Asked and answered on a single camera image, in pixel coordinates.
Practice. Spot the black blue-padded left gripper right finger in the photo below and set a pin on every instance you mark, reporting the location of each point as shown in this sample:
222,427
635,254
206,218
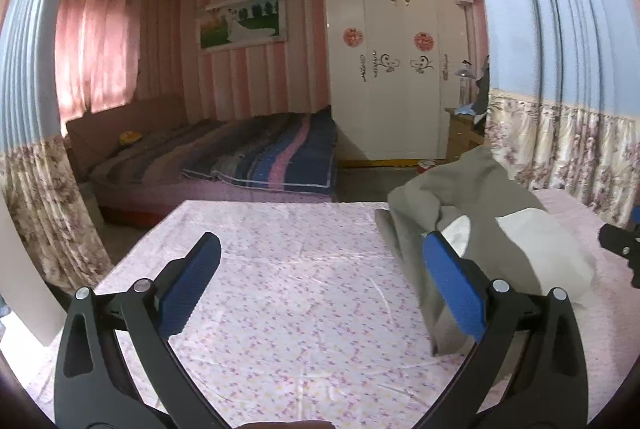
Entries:
527,367

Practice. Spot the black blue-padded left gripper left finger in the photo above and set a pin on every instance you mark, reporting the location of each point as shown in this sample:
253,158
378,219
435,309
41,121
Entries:
115,367

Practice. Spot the olive and white jacket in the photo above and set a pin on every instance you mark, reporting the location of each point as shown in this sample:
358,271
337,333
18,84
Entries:
490,219

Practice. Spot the dark clothes pile on cabinet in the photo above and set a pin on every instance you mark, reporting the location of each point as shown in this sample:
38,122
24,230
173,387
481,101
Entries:
480,106

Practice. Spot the white board at left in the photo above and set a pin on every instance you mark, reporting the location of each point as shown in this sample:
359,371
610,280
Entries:
23,288

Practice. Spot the wooden bedside cabinet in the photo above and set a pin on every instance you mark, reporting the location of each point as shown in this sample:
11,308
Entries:
463,136

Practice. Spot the left blue floral curtain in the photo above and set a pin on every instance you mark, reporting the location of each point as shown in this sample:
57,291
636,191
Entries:
37,182

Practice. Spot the blue floral curtain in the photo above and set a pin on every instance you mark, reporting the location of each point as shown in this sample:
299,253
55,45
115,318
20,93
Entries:
564,98
37,182

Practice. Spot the yellow toy on bed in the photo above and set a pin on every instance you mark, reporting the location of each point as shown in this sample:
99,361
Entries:
129,138

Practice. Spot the bed with maroon base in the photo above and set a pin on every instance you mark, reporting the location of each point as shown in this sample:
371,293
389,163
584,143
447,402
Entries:
94,138

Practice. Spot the right blue floral curtain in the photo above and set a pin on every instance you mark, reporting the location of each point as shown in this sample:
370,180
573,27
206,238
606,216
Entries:
564,98

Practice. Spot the striped blue pink blanket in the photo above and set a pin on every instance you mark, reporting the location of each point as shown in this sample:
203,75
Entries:
286,152

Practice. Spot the white wardrobe with decals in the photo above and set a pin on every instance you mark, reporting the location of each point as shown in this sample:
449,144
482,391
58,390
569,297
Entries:
392,81

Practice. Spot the pink window curtain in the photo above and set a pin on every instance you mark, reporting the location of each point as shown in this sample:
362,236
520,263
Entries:
96,55

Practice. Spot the framed wedding picture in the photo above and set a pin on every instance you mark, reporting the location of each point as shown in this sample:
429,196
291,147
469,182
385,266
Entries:
235,24

